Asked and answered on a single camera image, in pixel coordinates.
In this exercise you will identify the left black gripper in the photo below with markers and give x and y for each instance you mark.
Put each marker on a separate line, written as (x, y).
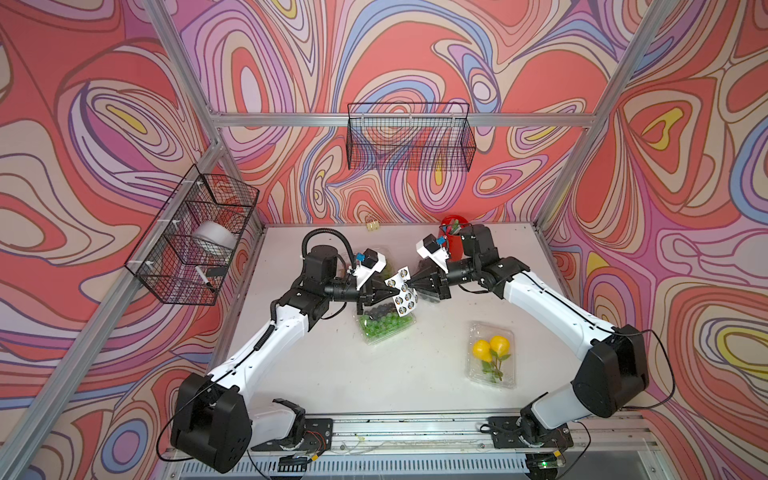
(367, 296)

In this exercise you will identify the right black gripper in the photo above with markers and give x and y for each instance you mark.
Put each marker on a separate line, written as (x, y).
(421, 280)

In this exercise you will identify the white fruit sticker sheet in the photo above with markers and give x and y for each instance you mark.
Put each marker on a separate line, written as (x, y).
(406, 299)

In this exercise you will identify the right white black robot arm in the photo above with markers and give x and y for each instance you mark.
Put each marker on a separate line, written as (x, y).
(613, 366)

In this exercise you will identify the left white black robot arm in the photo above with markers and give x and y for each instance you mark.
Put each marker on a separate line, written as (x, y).
(213, 422)

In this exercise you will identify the clear box yellow fruit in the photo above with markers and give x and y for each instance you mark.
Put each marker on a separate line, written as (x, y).
(490, 358)

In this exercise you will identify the clear box red green grapes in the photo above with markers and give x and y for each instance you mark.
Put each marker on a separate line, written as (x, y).
(350, 278)

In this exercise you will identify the clear box black green grapes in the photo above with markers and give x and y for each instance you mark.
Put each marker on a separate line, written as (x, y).
(383, 322)

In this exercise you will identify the red pen cup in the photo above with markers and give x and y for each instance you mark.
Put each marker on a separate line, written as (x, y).
(450, 227)

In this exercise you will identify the marker pen in basket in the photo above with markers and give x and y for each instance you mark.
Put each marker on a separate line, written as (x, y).
(203, 276)

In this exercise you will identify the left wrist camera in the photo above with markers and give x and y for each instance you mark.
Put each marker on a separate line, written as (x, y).
(367, 264)

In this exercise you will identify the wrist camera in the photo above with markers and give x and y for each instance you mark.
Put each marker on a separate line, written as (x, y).
(367, 264)
(433, 248)

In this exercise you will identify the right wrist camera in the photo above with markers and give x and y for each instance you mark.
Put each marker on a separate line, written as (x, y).
(433, 248)

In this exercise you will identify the black wire basket back wall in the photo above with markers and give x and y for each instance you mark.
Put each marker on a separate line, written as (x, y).
(410, 136)

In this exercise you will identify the black wire basket wall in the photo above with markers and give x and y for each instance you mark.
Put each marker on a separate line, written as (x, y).
(410, 136)
(186, 255)

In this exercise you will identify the black wire basket left wall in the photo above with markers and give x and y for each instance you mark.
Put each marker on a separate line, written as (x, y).
(186, 255)

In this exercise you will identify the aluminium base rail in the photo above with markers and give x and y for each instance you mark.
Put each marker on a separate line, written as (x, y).
(447, 445)

